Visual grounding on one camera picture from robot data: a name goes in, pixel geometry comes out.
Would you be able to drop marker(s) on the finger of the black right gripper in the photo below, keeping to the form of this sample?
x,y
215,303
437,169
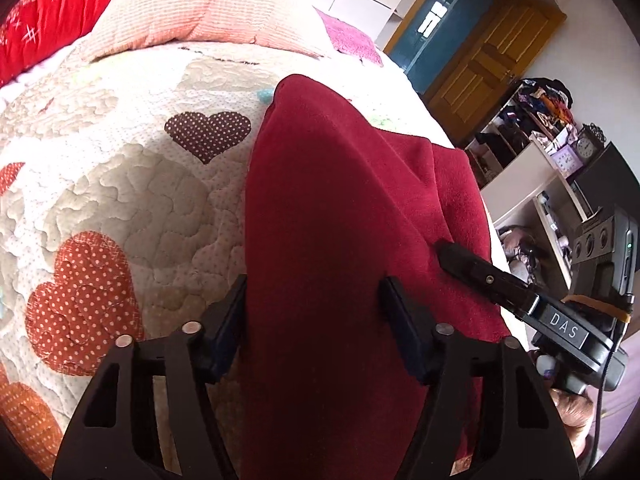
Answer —
x,y
499,287

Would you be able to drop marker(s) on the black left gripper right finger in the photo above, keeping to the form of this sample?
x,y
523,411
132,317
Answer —
x,y
486,414

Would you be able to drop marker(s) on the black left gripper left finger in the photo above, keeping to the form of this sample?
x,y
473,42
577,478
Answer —
x,y
146,413

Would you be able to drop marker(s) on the dark red long-sleeve garment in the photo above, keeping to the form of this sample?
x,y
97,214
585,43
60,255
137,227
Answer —
x,y
333,205

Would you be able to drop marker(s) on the pile of clothes on shelf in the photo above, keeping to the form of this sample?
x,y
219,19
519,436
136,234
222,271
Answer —
x,y
547,100

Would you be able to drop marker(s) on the person's right hand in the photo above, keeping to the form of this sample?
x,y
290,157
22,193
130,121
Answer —
x,y
577,414

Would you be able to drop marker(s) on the white shelving unit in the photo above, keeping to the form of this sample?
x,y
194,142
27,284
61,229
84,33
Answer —
x,y
533,210

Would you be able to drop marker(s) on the purple square clock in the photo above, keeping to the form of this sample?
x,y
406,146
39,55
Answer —
x,y
566,161

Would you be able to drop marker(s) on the black monitor screen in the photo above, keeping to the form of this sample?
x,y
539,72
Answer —
x,y
606,182

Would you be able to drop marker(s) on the round alarm clock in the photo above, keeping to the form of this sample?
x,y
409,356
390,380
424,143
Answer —
x,y
590,141

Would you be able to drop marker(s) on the wooden door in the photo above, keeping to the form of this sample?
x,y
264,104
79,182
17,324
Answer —
x,y
496,54

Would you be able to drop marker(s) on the patchwork quilted bedspread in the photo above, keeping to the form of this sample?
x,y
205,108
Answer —
x,y
122,202

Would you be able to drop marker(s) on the magenta pillow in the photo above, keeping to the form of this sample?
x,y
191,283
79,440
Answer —
x,y
350,40

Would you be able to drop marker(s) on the pink checkered pillow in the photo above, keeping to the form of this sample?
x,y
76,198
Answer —
x,y
290,25

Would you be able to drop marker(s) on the red floral quilted comforter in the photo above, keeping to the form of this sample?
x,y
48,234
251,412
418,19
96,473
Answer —
x,y
34,30

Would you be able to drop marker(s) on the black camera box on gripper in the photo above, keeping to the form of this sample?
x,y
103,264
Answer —
x,y
604,257

